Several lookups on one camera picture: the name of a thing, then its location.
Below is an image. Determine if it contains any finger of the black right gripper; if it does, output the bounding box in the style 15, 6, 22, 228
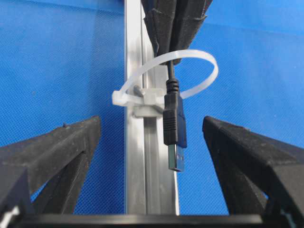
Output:
170, 0, 212, 51
141, 0, 176, 57

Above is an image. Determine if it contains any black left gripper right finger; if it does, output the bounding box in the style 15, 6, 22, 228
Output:
202, 116, 304, 228

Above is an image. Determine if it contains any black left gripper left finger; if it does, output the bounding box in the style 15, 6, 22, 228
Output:
0, 116, 101, 228

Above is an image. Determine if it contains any black USB cable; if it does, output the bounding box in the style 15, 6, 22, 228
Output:
162, 61, 188, 172

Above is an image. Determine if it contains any white zip tie loop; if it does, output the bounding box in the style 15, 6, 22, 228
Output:
112, 49, 219, 107

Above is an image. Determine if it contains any blue cloth board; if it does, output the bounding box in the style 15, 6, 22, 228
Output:
0, 0, 304, 215

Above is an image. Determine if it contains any white zip tie mount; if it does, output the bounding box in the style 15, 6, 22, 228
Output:
133, 85, 164, 118

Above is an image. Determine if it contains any aluminium extrusion rail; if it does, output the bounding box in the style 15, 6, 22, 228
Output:
124, 0, 180, 215

